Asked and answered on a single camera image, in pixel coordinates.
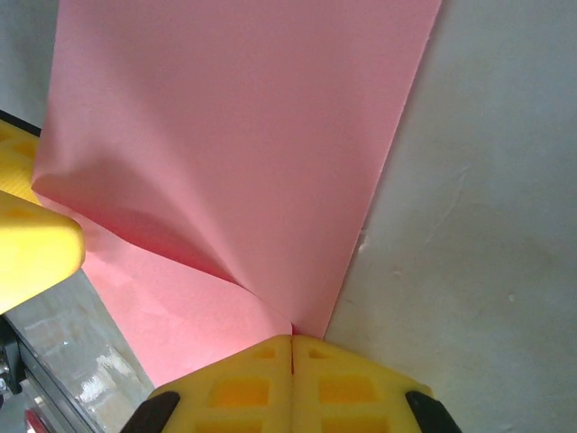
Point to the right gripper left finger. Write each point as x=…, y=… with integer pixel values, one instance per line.
x=243, y=397

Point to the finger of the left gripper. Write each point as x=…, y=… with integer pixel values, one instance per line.
x=36, y=252
x=15, y=167

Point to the wide aluminium mounting rail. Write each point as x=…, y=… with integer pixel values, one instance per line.
x=54, y=374

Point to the pink square paper sheet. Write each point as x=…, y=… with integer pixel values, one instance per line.
x=248, y=135

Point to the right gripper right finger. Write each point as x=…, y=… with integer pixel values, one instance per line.
x=347, y=397

